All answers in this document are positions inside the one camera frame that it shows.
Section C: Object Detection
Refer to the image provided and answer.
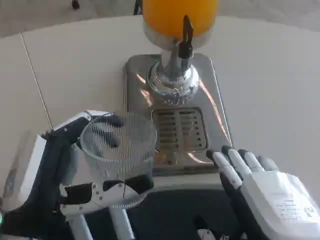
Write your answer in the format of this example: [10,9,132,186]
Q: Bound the black dispenser tap handle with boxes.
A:
[177,14,195,60]

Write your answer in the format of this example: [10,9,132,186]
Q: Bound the slotted steel drip grid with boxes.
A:
[151,107,210,153]

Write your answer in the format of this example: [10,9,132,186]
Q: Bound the clear ribbed glass cup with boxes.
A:
[79,111,159,210]

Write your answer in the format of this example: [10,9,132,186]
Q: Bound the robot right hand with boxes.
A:
[206,145,320,240]

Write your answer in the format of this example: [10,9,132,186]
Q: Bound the orange juice drink dispenser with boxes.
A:
[140,0,221,106]

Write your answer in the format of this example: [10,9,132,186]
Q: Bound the dark robot body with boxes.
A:
[84,189,241,240]

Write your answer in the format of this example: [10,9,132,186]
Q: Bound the white metal tube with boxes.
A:
[108,206,136,240]
[68,214,89,240]

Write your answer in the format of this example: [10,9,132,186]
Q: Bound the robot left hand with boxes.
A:
[0,109,155,240]

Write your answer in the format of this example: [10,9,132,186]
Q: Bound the dark background post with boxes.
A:
[133,0,144,16]

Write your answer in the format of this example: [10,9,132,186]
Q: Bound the steel drip tray base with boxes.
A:
[122,53,235,176]

